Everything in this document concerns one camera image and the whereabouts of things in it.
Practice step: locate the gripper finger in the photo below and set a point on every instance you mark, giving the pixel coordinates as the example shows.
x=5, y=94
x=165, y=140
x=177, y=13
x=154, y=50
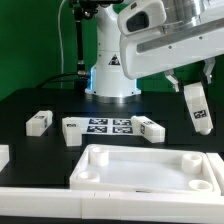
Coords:
x=177, y=86
x=207, y=70

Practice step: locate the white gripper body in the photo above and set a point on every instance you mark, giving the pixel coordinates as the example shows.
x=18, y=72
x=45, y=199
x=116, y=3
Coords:
x=147, y=57

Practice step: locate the white desk top tray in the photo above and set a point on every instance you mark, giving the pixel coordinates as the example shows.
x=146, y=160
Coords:
x=145, y=170

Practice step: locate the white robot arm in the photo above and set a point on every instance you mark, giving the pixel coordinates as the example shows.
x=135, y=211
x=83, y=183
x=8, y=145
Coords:
x=149, y=37

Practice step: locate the marker sheet with tags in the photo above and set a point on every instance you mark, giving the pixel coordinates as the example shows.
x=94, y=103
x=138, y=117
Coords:
x=101, y=126

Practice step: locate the white right fence piece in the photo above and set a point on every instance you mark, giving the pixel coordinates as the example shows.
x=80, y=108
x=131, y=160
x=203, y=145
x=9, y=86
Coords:
x=217, y=165

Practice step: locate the white fence piece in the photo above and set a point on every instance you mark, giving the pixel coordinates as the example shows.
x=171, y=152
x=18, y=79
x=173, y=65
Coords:
x=4, y=156
x=217, y=165

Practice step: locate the white left fence piece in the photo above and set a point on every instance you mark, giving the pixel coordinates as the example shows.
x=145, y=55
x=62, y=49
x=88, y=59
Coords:
x=4, y=156

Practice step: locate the white front fence bar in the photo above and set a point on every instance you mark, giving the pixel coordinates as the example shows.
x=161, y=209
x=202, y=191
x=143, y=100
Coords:
x=64, y=203

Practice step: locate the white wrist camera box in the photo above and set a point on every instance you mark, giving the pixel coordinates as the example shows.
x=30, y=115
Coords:
x=141, y=15

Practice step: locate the black camera stand pole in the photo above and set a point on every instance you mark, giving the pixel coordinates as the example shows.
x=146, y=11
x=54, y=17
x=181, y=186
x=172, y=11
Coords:
x=82, y=10

